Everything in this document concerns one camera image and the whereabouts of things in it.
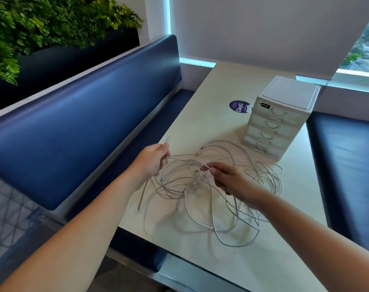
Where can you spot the blue padded bench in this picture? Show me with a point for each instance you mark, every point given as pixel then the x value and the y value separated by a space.
pixel 345 167
pixel 66 133

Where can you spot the person's right forearm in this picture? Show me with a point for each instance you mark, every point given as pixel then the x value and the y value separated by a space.
pixel 318 240

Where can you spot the person's left hand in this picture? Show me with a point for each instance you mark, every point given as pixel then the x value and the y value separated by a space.
pixel 149 165

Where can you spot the white roller blind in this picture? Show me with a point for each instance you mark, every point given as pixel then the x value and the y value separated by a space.
pixel 263 27

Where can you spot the black planter box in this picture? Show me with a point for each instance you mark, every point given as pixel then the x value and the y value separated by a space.
pixel 66 63

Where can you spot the round purple sticker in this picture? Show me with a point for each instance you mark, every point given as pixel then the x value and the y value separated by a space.
pixel 239 106

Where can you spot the green leafy plants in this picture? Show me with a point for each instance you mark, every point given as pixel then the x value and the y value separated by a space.
pixel 35 21

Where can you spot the white table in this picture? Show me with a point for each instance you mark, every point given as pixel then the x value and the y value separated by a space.
pixel 211 88

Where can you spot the person's left forearm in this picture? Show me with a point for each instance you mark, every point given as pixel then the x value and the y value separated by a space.
pixel 75 240

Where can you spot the glass window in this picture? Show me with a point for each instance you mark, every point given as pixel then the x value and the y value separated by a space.
pixel 363 51

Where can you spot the white mini drawer cabinet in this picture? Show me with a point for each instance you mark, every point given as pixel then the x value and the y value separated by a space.
pixel 287 92

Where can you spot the person's right hand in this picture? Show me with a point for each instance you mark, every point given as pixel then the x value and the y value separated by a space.
pixel 233 182

